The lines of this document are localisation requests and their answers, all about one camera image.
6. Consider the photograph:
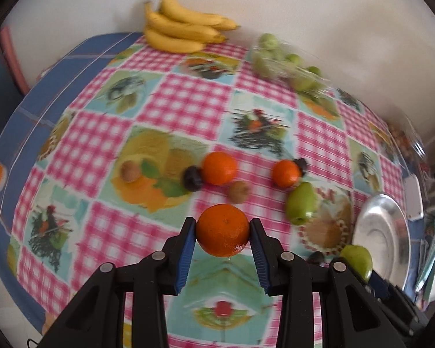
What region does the brown kiwi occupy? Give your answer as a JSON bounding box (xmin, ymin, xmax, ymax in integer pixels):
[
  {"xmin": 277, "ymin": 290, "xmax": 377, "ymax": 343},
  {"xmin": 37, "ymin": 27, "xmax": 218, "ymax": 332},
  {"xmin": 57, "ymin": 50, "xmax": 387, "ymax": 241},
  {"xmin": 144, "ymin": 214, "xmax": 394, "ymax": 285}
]
[
  {"xmin": 227, "ymin": 180, "xmax": 251, "ymax": 204},
  {"xmin": 120, "ymin": 160, "xmax": 141, "ymax": 183}
]

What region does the clear tray of green fruits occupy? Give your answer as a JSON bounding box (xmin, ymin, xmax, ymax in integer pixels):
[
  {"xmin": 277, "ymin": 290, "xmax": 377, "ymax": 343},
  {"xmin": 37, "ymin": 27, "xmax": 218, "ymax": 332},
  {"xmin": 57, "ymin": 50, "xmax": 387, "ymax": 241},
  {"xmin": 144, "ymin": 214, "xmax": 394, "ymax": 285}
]
[{"xmin": 251, "ymin": 33, "xmax": 330, "ymax": 94}]

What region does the clear box of brown fruits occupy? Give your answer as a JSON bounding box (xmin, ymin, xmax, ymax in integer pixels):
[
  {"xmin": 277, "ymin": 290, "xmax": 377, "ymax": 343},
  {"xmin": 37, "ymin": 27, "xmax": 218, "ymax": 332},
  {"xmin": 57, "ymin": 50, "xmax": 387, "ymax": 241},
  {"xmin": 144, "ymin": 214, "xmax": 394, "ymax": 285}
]
[{"xmin": 386, "ymin": 111, "xmax": 427, "ymax": 164}]

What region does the pink checkered fruit tablecloth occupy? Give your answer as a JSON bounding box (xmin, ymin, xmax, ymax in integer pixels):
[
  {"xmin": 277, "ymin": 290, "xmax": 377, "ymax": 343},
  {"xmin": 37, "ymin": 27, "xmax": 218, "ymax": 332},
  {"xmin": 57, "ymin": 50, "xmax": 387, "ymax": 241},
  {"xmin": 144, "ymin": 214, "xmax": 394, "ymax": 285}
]
[{"xmin": 7, "ymin": 38, "xmax": 404, "ymax": 331}]

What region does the yellow banana bunch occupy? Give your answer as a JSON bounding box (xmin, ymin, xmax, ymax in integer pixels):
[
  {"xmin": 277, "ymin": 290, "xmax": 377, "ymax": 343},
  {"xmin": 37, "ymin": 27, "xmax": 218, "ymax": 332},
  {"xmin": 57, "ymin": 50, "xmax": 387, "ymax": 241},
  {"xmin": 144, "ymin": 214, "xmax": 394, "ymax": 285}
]
[{"xmin": 144, "ymin": 0, "xmax": 240, "ymax": 54}]

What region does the white plastic box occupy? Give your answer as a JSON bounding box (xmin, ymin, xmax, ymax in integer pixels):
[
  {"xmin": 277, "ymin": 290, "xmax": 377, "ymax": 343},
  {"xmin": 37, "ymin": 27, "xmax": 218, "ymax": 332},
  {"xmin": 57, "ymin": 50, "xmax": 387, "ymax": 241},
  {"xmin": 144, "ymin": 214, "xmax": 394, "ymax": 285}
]
[{"xmin": 403, "ymin": 174, "xmax": 424, "ymax": 222}]

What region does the dark plum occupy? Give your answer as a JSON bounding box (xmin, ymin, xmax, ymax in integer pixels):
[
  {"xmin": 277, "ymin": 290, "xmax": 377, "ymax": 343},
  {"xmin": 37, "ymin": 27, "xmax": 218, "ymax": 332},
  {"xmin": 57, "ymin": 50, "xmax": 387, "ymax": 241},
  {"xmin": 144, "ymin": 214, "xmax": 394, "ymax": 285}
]
[
  {"xmin": 293, "ymin": 158, "xmax": 308, "ymax": 177},
  {"xmin": 306, "ymin": 251, "xmax": 325, "ymax": 266},
  {"xmin": 182, "ymin": 166, "xmax": 204, "ymax": 192}
]

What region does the green mango front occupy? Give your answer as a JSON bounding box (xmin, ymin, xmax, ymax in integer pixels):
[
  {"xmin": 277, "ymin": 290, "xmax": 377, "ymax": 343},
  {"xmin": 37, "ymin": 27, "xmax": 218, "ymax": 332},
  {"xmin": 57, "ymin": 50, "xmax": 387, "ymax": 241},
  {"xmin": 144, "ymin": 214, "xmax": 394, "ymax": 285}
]
[{"xmin": 339, "ymin": 244, "xmax": 373, "ymax": 283}]

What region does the smartphone on stand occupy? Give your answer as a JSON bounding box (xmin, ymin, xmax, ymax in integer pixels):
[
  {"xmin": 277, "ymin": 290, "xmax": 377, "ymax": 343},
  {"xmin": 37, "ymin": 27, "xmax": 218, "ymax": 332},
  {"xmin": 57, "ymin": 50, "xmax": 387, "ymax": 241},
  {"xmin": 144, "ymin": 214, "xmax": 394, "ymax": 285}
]
[{"xmin": 412, "ymin": 229, "xmax": 435, "ymax": 293}]

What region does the green mango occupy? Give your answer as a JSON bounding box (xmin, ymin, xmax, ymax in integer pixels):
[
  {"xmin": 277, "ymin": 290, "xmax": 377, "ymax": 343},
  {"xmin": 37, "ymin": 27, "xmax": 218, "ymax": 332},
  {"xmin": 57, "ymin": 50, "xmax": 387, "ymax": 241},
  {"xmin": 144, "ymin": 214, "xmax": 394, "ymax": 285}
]
[
  {"xmin": 285, "ymin": 182, "xmax": 318, "ymax": 225},
  {"xmin": 339, "ymin": 244, "xmax": 373, "ymax": 283}
]

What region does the dark plum front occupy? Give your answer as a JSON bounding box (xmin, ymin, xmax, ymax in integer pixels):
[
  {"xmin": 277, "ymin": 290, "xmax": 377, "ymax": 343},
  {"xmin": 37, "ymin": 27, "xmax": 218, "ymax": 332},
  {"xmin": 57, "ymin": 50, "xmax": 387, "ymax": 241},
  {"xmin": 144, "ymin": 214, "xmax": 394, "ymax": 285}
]
[{"xmin": 306, "ymin": 251, "xmax": 325, "ymax": 266}]

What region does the orange mandarin with stem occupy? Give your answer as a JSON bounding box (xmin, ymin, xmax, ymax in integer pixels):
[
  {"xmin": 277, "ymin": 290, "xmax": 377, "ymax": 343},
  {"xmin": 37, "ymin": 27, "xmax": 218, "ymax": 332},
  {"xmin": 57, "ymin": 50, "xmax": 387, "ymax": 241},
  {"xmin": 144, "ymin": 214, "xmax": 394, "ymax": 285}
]
[{"xmin": 195, "ymin": 204, "xmax": 250, "ymax": 258}]

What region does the large steel bowl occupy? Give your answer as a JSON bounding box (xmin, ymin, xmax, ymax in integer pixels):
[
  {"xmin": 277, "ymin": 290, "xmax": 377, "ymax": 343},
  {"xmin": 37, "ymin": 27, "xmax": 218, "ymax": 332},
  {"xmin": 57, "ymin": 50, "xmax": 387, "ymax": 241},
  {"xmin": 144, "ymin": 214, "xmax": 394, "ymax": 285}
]
[{"xmin": 352, "ymin": 193, "xmax": 411, "ymax": 290}]

